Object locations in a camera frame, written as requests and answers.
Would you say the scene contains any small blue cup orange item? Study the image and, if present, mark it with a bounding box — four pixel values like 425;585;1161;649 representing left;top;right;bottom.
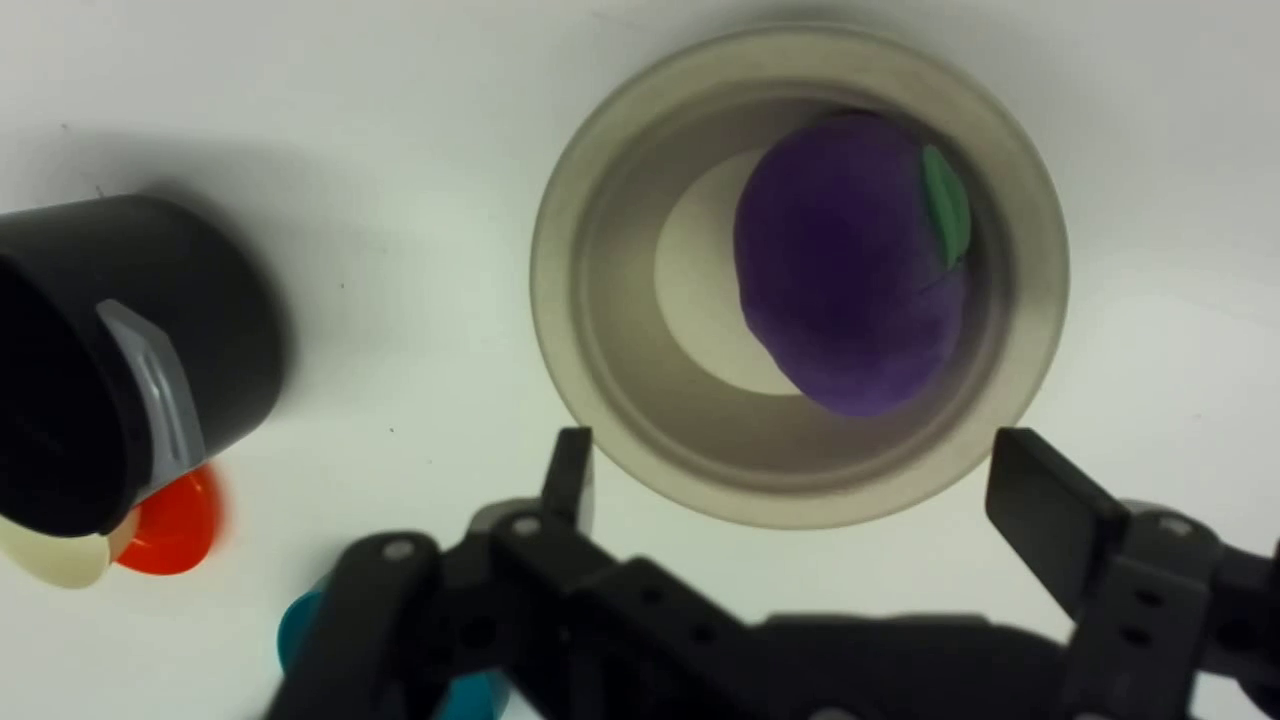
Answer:
272;585;510;720

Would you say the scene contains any cream toy piece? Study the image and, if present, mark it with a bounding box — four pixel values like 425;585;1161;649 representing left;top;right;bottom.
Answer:
0;514;134;590

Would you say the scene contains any orange red disc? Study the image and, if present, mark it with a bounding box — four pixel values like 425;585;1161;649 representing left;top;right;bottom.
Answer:
112;462;229;578

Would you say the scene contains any purple toy with green leaf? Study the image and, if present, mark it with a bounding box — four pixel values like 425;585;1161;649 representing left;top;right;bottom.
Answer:
730;106;982;421

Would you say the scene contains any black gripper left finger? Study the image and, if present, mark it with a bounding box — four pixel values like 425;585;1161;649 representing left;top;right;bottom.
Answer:
263;422;752;720

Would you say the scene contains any black toy pot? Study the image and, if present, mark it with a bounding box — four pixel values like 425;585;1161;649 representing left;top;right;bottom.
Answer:
0;192;293;538

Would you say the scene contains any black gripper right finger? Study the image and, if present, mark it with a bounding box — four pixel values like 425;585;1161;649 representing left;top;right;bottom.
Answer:
982;422;1280;720

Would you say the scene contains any beige shallow bowl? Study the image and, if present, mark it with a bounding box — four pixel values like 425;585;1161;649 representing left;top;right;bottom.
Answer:
527;29;1073;532

